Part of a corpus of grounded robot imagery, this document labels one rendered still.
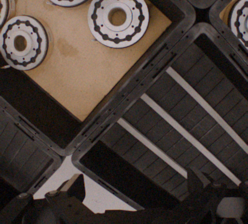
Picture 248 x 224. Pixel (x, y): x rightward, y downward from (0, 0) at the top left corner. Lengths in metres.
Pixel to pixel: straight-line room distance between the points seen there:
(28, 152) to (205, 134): 0.41
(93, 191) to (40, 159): 0.26
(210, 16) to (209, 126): 0.23
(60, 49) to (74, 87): 0.08
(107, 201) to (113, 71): 0.48
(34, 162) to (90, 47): 0.31
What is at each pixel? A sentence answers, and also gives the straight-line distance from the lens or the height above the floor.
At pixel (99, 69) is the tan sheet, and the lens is 0.37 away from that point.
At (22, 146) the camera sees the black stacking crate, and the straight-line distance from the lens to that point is 0.51.
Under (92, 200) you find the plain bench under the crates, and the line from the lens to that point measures 0.73.
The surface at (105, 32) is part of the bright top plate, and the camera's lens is 0.33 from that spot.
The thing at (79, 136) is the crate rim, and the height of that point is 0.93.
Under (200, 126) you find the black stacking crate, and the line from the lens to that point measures 0.42.
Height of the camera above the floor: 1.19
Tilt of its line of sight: 72 degrees down
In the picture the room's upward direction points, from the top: 164 degrees counter-clockwise
